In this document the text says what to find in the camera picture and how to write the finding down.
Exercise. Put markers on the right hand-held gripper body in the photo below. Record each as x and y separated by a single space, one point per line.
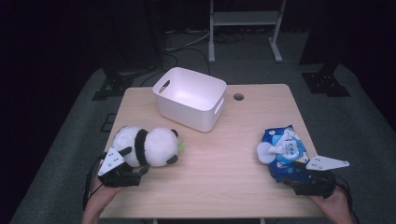
317 185

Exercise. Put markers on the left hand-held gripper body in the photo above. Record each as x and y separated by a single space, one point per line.
115 179

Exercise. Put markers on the blue wet wipes packet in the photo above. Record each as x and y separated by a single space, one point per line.
289 149

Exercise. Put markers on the white wet wipe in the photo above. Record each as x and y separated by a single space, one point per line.
281 143

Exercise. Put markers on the panda plush toy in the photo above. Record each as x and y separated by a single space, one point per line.
158 146

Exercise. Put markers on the white plastic bin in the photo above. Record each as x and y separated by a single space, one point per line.
190 96

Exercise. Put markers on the person's left hand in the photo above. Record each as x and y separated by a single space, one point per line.
99 196

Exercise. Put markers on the person's right hand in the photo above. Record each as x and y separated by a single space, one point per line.
337 208

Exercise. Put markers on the black floor tape outline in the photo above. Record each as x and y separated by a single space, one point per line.
108 123

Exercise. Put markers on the black stand base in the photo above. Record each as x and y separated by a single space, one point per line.
113 85
325 84

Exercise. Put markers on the white metal stand frame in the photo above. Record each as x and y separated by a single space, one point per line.
244 18

